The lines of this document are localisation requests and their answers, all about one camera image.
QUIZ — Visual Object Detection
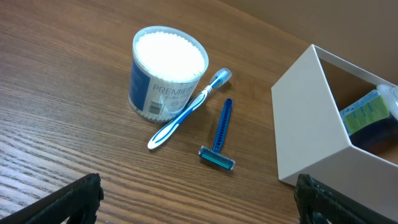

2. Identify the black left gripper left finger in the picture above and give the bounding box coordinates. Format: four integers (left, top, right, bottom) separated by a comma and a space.
1, 173, 104, 224

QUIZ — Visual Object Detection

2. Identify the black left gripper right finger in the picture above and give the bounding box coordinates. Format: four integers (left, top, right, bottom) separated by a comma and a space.
294, 174, 397, 224

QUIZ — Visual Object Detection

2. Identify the blue foam soap pump bottle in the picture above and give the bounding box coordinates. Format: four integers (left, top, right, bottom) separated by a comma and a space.
340, 84, 397, 154

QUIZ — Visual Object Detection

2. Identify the cotton swab round container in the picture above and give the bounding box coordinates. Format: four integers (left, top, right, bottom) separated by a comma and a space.
129, 26, 209, 123

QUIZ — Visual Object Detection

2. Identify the white cardboard box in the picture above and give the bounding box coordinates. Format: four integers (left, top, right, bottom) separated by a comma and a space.
271, 45, 397, 220

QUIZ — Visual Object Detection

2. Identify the blue disposable razor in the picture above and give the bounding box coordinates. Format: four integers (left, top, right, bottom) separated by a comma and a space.
198, 98, 235, 171

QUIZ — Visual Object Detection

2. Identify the blue white toothbrush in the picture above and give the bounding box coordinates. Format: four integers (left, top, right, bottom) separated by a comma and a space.
147, 68, 232, 150

